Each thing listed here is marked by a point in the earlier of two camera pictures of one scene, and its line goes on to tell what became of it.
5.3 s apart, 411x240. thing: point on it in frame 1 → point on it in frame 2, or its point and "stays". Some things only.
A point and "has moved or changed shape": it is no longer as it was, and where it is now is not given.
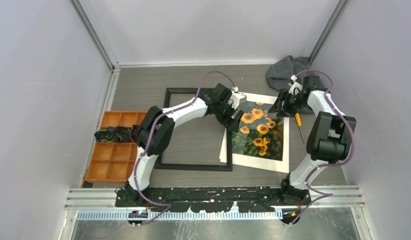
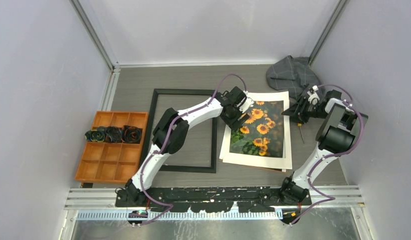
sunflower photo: (261, 139) has moved or changed shape
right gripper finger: (278, 107) → (296, 111)
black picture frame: (227, 167) → (214, 125)
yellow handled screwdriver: (299, 123) stays
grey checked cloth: (279, 74) stays
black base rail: (214, 199) stays
